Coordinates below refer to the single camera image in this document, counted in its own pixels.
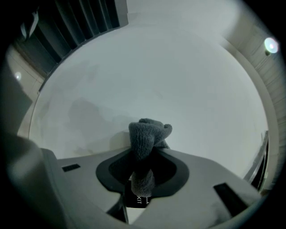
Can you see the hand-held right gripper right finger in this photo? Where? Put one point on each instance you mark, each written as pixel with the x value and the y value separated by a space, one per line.
pixel 196 196

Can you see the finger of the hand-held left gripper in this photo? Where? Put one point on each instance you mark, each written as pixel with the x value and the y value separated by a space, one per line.
pixel 35 22
pixel 24 30

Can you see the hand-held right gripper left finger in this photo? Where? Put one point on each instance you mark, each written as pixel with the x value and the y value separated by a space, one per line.
pixel 85 179

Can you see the black exit button panel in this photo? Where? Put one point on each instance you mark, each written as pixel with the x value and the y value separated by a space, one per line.
pixel 138 201

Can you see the grey fuzzy cloth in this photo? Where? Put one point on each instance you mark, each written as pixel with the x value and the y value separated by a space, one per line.
pixel 145 138

